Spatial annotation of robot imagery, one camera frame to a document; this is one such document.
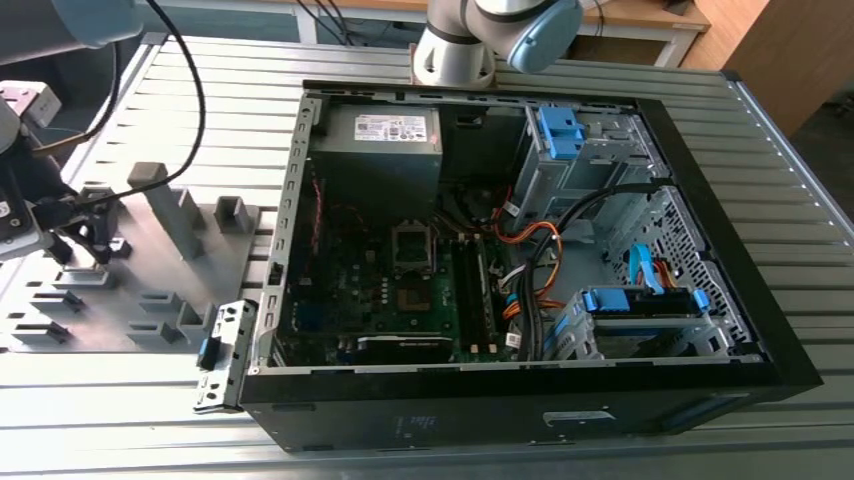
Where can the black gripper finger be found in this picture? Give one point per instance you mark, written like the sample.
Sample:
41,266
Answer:
59,245
96,235

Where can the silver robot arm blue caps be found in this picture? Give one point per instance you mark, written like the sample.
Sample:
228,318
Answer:
454,55

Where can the black CPU socket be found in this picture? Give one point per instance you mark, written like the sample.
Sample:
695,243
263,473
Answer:
414,299

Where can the grey parts rack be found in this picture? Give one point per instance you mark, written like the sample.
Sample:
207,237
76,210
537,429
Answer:
160,280

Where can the blue latch clip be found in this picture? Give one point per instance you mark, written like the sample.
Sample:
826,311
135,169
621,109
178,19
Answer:
208,354

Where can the green motherboard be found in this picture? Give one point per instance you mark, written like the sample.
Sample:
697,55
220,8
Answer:
354,295

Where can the grey power supply unit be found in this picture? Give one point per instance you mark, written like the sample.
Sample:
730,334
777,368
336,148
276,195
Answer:
374,180

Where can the black graphics card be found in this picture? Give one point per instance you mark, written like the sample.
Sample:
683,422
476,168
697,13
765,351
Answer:
403,346

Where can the black RAM slot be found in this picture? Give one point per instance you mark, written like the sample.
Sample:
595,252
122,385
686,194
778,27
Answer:
480,300
472,300
464,300

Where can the green RAM stick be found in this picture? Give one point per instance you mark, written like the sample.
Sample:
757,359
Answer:
488,300

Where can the black PC case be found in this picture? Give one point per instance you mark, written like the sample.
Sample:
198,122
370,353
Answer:
467,415

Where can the blue empty disk carrier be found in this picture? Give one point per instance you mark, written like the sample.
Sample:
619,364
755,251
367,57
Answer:
561,135

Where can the tall silver drive cage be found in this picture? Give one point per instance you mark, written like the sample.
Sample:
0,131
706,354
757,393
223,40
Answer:
594,170

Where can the hard disk in blue carrier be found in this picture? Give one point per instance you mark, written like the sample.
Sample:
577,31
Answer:
607,300

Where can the low silver disk bay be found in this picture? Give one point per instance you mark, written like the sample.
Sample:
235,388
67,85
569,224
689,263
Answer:
667,332

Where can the wooden cabinet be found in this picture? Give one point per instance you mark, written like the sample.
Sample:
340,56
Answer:
787,55

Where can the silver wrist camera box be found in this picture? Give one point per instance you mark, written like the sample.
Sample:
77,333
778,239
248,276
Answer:
33,102
16,247

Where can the metal card retention bracket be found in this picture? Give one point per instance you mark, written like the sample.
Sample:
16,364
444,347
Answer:
234,350

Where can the wooden desk white frame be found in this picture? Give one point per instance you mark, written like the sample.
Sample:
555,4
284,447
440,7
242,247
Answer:
641,20

